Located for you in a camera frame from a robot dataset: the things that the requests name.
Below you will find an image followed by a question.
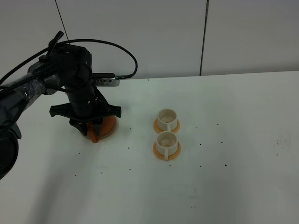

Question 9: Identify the near orange cup coaster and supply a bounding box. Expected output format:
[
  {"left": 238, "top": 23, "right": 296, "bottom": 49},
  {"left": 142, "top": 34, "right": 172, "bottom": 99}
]
[{"left": 153, "top": 142, "right": 181, "bottom": 161}]

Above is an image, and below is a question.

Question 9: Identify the near white teacup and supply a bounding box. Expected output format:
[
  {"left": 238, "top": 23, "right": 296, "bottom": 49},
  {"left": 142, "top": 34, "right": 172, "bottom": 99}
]
[{"left": 155, "top": 131, "right": 178, "bottom": 160}]

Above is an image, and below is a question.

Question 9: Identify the orange cup coaster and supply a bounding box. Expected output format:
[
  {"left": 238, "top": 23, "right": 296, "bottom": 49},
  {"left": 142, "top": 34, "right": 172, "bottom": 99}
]
[
  {"left": 153, "top": 119, "right": 180, "bottom": 133},
  {"left": 153, "top": 142, "right": 181, "bottom": 161}
]

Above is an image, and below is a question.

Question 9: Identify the far white teacup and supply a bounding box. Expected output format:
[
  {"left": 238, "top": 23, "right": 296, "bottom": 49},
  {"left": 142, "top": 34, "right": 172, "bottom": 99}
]
[{"left": 157, "top": 109, "right": 178, "bottom": 131}]

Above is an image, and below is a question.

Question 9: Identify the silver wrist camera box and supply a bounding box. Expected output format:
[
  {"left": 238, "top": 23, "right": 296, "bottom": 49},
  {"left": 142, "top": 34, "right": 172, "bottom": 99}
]
[{"left": 93, "top": 73, "right": 120, "bottom": 87}]

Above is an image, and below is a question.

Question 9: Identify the white teacup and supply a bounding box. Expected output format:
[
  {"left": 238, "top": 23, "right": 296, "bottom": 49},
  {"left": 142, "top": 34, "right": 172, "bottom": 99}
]
[
  {"left": 155, "top": 131, "right": 178, "bottom": 160},
  {"left": 157, "top": 109, "right": 178, "bottom": 131}
]

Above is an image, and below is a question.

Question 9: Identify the black braided camera cable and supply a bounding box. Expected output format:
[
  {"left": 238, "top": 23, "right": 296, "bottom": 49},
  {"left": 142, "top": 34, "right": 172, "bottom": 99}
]
[{"left": 0, "top": 39, "right": 138, "bottom": 87}]

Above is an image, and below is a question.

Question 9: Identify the far orange cup coaster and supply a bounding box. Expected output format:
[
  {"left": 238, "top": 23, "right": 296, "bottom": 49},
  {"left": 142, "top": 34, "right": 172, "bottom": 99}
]
[{"left": 153, "top": 119, "right": 180, "bottom": 133}]

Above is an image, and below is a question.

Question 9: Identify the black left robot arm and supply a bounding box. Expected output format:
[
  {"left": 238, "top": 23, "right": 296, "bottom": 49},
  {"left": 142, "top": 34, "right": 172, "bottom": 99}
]
[{"left": 0, "top": 32, "right": 121, "bottom": 177}]

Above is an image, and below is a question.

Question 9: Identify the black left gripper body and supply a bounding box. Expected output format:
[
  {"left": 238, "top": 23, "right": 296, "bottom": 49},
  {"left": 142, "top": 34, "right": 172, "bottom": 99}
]
[{"left": 50, "top": 86, "right": 121, "bottom": 123}]

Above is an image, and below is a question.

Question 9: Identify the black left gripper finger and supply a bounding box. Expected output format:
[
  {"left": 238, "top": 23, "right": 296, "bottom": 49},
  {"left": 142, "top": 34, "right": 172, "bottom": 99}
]
[
  {"left": 93, "top": 118, "right": 103, "bottom": 134},
  {"left": 69, "top": 119, "right": 88, "bottom": 136}
]

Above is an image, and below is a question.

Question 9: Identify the beige round teapot saucer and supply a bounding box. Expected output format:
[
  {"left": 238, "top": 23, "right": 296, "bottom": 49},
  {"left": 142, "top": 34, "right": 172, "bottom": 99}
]
[{"left": 80, "top": 119, "right": 120, "bottom": 141}]

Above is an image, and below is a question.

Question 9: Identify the brown clay teapot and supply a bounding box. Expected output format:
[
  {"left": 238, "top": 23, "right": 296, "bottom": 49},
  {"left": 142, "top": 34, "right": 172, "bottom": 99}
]
[{"left": 86, "top": 116, "right": 116, "bottom": 144}]

